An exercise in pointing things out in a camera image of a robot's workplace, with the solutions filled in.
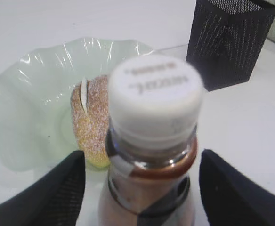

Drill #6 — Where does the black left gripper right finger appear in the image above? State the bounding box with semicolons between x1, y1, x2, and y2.
199;149;275;226

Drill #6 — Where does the green wavy glass plate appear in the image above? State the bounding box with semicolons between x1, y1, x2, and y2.
0;37;153;171

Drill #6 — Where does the brown Nescafe coffee bottle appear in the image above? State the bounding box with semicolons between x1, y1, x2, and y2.
98;54;203;226

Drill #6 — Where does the sugar coated bread roll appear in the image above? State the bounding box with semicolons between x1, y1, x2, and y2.
70;75;110;169

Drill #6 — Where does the black mesh pen holder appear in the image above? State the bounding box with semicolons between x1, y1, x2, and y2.
186;0;275;91

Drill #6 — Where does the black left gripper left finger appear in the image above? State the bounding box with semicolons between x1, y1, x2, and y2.
0;151;86;226

